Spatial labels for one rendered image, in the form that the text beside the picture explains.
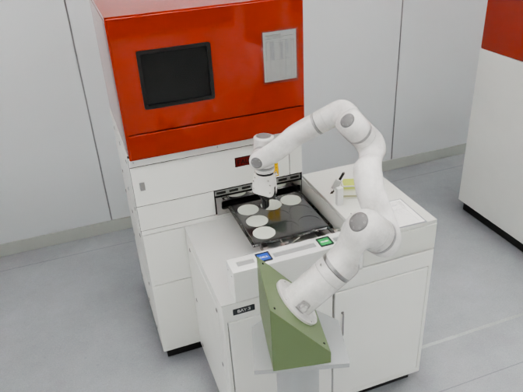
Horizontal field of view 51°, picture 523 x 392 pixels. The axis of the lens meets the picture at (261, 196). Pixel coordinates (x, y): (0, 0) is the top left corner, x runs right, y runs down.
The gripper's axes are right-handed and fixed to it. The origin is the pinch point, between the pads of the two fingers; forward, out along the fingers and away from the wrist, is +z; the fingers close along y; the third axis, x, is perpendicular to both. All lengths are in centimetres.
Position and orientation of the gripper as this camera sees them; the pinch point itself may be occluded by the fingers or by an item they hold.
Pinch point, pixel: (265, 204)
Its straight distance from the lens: 237.3
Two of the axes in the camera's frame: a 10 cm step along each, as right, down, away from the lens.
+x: 5.4, -4.1, 7.3
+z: 0.2, 8.8, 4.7
